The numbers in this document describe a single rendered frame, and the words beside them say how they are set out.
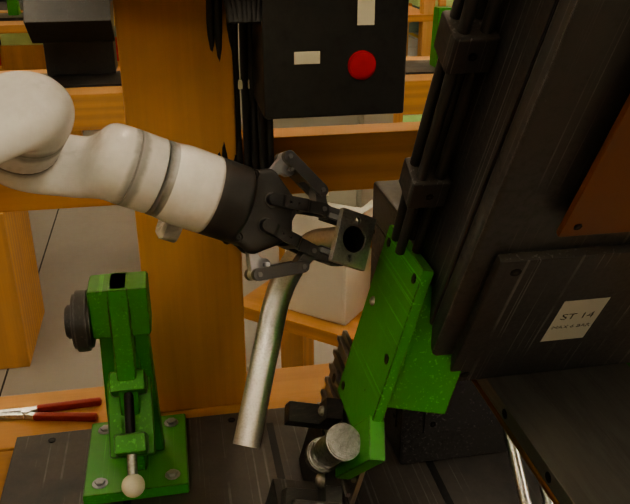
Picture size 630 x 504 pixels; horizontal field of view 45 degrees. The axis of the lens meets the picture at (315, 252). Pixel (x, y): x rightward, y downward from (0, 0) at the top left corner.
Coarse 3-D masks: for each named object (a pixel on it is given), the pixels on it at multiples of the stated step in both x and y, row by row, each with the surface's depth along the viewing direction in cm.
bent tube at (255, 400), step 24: (360, 216) 76; (312, 240) 80; (336, 240) 74; (360, 240) 77; (360, 264) 76; (288, 288) 86; (264, 312) 86; (264, 336) 85; (264, 360) 84; (264, 384) 84; (240, 408) 84; (264, 408) 84; (240, 432) 83
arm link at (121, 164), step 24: (72, 144) 67; (96, 144) 65; (120, 144) 64; (144, 144) 65; (168, 144) 67; (0, 168) 62; (48, 168) 65; (72, 168) 66; (96, 168) 64; (120, 168) 64; (144, 168) 65; (48, 192) 65; (72, 192) 65; (96, 192) 65; (120, 192) 65; (144, 192) 65
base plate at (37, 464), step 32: (224, 416) 111; (32, 448) 104; (64, 448) 104; (192, 448) 104; (224, 448) 104; (256, 448) 104; (288, 448) 104; (32, 480) 99; (64, 480) 99; (192, 480) 99; (224, 480) 99; (256, 480) 99; (384, 480) 99; (416, 480) 99; (448, 480) 99; (480, 480) 99; (512, 480) 99
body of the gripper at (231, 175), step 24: (240, 168) 70; (240, 192) 68; (264, 192) 72; (288, 192) 74; (216, 216) 68; (240, 216) 69; (264, 216) 72; (288, 216) 73; (240, 240) 71; (264, 240) 72
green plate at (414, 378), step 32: (384, 256) 80; (416, 256) 73; (384, 288) 78; (416, 288) 71; (384, 320) 77; (416, 320) 72; (352, 352) 84; (384, 352) 75; (416, 352) 75; (352, 384) 83; (384, 384) 74; (416, 384) 76; (448, 384) 77; (352, 416) 81
